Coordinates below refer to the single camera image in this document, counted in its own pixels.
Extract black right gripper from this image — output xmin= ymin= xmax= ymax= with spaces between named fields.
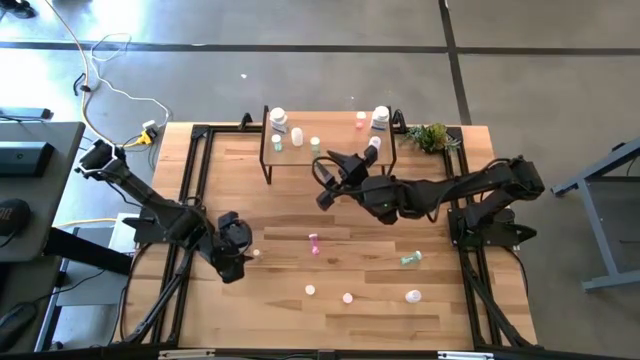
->
xmin=317 ymin=145 xmax=379 ymax=211

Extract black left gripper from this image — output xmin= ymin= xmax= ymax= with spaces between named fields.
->
xmin=214 ymin=211 xmax=255 ymax=284

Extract white bottle blue label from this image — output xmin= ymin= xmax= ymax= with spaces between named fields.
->
xmin=269 ymin=106 xmax=290 ymax=135

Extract wooden shelf black metal legs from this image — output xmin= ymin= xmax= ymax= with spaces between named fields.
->
xmin=258 ymin=104 xmax=399 ymax=186

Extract white bottle dark label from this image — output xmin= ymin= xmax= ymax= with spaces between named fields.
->
xmin=370 ymin=104 xmax=391 ymax=133

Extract small green potted plant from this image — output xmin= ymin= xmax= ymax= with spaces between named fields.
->
xmin=402 ymin=122 xmax=461 ymax=155

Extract white panel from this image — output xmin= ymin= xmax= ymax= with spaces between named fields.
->
xmin=108 ymin=213 xmax=142 ymax=254

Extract black desk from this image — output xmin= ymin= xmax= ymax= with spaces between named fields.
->
xmin=0 ymin=121 xmax=134 ymax=276

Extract black round cap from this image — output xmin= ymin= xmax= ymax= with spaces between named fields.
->
xmin=0 ymin=198 xmax=32 ymax=236

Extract black computer mouse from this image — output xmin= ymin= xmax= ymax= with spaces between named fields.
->
xmin=0 ymin=302 xmax=39 ymax=351

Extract black box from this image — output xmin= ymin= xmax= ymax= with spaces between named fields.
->
xmin=0 ymin=141 xmax=55 ymax=178

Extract black flat device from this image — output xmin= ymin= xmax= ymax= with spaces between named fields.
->
xmin=0 ymin=106 xmax=54 ymax=123

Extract black object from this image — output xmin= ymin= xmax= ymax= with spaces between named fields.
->
xmin=0 ymin=0 xmax=37 ymax=20

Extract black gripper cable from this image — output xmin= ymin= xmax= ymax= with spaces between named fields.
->
xmin=311 ymin=155 xmax=332 ymax=194

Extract silver bracket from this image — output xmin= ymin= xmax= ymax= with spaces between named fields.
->
xmin=437 ymin=350 xmax=496 ymax=360
xmin=158 ymin=349 xmax=216 ymax=360

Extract yellow cable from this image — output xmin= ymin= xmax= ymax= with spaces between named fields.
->
xmin=43 ymin=0 xmax=151 ymax=147
xmin=54 ymin=217 xmax=119 ymax=229

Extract white cable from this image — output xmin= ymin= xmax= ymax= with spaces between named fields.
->
xmin=89 ymin=32 xmax=171 ymax=132

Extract grey metal table frame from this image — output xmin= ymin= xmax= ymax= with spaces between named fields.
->
xmin=549 ymin=137 xmax=640 ymax=294

